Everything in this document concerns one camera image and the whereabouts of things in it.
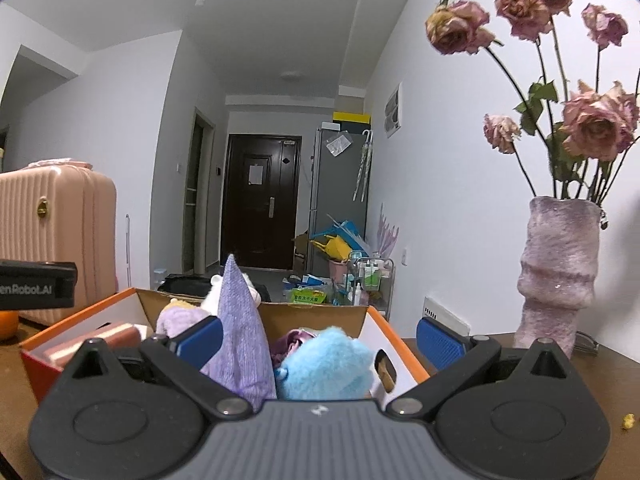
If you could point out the brown cardboard carton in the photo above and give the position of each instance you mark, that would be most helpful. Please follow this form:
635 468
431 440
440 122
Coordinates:
301 250

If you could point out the white flat box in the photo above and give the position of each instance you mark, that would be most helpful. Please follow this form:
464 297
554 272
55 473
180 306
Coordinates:
330 125

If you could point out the side room door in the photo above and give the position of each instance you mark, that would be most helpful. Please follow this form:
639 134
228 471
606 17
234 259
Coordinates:
192 195

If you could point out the pink plastic bin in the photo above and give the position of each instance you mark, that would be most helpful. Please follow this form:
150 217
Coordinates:
337 270

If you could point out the folded clear umbrella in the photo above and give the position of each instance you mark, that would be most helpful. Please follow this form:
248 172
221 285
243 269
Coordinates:
367 160
358 170

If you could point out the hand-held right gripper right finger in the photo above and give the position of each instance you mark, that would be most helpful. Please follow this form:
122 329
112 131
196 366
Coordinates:
440 342

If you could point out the pink folded cloth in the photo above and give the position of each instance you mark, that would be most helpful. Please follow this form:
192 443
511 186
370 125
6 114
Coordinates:
60 164

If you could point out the metal trolley cart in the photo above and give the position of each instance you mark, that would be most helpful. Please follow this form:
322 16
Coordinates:
372 280

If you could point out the magenta cloth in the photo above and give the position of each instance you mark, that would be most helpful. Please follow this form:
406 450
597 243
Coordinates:
290 345

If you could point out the pink ribbed suitcase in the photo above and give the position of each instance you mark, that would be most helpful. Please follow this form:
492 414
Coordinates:
60 240

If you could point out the orange white cardboard box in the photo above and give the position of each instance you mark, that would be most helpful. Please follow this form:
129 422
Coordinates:
332 317

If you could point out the lilac plush toy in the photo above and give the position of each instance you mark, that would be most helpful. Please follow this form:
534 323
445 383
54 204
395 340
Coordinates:
180 320

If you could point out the yellow plastic stool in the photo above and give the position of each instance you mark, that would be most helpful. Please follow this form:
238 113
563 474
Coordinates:
336 249

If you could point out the white yellow alpaca plush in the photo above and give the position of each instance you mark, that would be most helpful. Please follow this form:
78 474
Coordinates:
210 297

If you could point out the purple ribbed towel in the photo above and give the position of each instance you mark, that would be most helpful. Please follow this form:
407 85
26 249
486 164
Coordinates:
240 320

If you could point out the dark brown entrance door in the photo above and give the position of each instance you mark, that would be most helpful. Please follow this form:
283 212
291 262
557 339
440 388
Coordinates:
260 220

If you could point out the clear water jug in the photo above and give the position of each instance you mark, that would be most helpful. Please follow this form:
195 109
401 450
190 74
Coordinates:
159 277

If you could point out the purple textured vase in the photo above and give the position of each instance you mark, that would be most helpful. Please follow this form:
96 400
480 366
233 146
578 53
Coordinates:
557 270

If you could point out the white leaning board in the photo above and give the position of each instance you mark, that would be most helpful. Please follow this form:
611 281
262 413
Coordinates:
445 315

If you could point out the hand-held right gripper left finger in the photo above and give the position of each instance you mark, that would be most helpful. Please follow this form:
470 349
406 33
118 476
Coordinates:
200 342

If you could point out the clear plastic bag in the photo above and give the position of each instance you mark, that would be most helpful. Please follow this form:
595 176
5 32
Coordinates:
338 144

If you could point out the yellow black box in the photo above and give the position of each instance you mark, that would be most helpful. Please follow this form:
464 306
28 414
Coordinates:
352 119

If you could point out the white mop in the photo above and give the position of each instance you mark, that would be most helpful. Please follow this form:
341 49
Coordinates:
128 255

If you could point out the purple wall decoration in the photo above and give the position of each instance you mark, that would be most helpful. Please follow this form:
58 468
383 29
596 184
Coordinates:
387 235

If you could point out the light blue plush toy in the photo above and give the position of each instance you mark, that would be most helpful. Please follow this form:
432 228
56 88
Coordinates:
325 365

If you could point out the grey refrigerator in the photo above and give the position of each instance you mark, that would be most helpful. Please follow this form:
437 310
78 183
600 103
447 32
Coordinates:
340 190

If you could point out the orange fruit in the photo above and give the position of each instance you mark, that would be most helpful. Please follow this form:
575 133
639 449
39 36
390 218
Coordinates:
7 327

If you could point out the white wall electrical panel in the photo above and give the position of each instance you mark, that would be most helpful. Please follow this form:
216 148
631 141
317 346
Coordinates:
393 110

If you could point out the round ceiling lamp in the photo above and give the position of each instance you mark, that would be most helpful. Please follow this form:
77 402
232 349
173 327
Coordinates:
291 75

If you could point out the green packet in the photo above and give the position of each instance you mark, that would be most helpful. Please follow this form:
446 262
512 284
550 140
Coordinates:
307 296

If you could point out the blue plastic stool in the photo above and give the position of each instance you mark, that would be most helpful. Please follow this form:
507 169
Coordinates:
352 232

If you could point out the dried pink rose bouquet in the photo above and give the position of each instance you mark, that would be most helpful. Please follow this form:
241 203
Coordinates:
595 125

